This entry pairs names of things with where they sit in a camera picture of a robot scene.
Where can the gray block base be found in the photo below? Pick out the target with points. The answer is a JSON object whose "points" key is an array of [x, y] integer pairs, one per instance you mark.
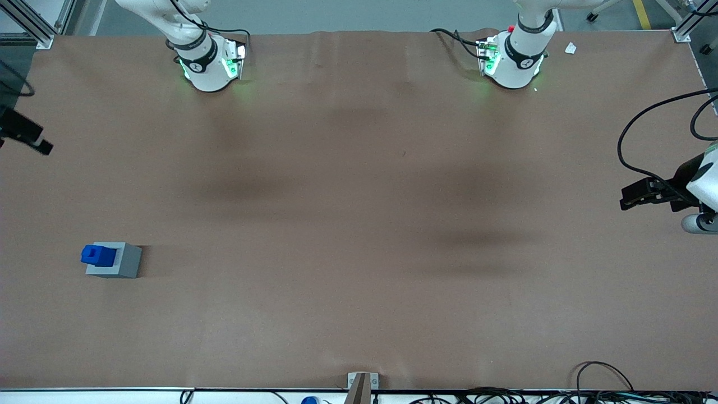
{"points": [[126, 264]]}

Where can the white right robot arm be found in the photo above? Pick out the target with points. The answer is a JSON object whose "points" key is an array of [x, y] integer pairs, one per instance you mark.
{"points": [[205, 67]]}

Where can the white paper scrap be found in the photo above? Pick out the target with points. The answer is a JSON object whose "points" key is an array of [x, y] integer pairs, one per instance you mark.
{"points": [[570, 48]]}

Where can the white table edge rail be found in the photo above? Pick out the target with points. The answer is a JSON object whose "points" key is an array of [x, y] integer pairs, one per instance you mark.
{"points": [[112, 397]]}

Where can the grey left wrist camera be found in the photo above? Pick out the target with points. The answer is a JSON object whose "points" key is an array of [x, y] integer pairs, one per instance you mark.
{"points": [[698, 223]]}

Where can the aluminium frame profile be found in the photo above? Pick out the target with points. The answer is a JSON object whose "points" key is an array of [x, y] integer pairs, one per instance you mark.
{"points": [[45, 40], [681, 35]]}

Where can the blue round cap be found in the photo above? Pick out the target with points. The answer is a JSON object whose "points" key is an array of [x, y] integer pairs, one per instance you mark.
{"points": [[309, 400]]}

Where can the brown table cover sheet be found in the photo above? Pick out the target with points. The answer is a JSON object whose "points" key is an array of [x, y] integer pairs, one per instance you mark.
{"points": [[359, 224]]}

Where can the blue plastic part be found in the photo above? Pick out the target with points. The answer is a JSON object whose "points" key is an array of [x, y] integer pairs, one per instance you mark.
{"points": [[98, 255]]}

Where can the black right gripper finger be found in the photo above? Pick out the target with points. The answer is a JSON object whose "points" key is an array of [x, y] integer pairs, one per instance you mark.
{"points": [[19, 124], [44, 147]]}

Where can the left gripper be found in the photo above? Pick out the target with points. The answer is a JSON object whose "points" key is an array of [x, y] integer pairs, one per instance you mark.
{"points": [[679, 192]]}

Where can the white stand leg with caster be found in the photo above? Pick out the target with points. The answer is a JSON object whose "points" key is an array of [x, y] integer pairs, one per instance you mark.
{"points": [[597, 11]]}

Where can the metal bracket with brown post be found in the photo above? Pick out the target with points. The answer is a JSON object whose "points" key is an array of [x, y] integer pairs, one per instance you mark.
{"points": [[363, 387]]}

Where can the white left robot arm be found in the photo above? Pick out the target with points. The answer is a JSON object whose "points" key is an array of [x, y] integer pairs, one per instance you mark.
{"points": [[516, 62]]}

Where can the small black foot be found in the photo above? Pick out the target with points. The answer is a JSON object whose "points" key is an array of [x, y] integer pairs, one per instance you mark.
{"points": [[707, 49]]}

